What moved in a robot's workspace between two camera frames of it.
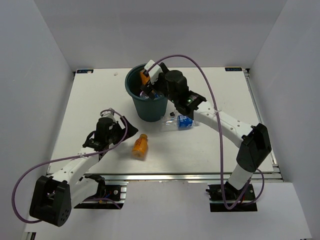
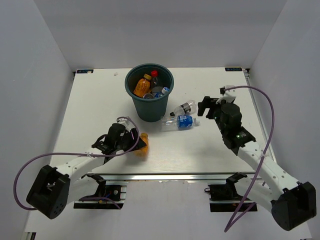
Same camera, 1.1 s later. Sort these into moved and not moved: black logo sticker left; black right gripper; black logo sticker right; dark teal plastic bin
Moved: black right gripper
Not moved: black logo sticker left; black logo sticker right; dark teal plastic bin
